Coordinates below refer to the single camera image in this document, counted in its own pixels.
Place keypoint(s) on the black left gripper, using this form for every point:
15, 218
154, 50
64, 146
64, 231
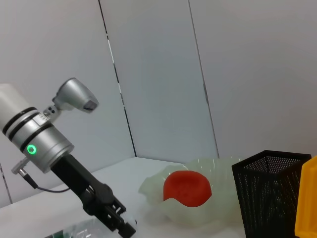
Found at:
74, 178

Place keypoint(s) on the clear bottle with green label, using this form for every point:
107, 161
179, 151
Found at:
84, 229

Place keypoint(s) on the red-orange fruit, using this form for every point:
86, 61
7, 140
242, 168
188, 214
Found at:
188, 188

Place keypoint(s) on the pale green glass fruit plate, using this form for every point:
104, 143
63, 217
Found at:
223, 198

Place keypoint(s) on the black mesh pen holder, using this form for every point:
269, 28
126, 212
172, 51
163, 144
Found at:
265, 193

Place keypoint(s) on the yellow plastic bin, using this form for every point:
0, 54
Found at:
308, 198

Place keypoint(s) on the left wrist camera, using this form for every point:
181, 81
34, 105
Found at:
74, 95

